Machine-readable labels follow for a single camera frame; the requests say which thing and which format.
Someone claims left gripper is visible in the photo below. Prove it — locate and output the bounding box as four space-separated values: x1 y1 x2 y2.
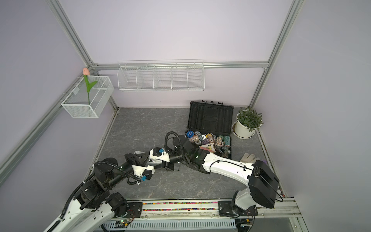
107 151 150 188

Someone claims dark grey poker case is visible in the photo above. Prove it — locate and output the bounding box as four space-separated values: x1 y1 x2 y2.
184 100 235 160

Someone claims silver aluminium poker case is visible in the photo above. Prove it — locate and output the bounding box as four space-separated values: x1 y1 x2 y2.
134 151 149 157

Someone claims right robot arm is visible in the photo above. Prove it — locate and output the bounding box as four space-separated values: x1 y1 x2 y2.
158 131 283 210

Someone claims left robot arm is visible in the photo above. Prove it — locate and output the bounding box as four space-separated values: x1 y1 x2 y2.
46 153 154 232

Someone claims pile of poker chips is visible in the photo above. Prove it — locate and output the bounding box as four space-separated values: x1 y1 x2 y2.
187 131 231 159

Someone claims blue small blind button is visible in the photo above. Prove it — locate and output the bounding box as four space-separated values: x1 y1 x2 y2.
185 130 195 138

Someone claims pink playing card box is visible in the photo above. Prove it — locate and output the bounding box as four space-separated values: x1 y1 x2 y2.
199 143 216 153

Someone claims white work glove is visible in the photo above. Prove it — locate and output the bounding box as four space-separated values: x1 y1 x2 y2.
240 153 260 163

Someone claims potted green plant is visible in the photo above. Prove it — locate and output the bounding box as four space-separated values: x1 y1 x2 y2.
232 106 264 140

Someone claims artificial pink tulip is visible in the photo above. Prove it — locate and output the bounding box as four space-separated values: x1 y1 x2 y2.
83 68 98 104

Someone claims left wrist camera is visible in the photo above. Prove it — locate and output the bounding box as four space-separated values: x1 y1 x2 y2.
132 165 155 181

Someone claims aluminium front rail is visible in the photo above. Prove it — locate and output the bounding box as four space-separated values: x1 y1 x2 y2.
56 199 303 222

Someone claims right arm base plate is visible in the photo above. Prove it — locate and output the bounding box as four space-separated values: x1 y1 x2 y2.
218 200 258 218

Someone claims white mesh wall basket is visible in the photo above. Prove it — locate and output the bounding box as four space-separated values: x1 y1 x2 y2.
61 75 114 119

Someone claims white slotted cable duct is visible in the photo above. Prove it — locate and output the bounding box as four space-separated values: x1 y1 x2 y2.
103 218 237 232

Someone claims white wire wall shelf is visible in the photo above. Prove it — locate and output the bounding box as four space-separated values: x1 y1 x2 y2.
117 60 205 92

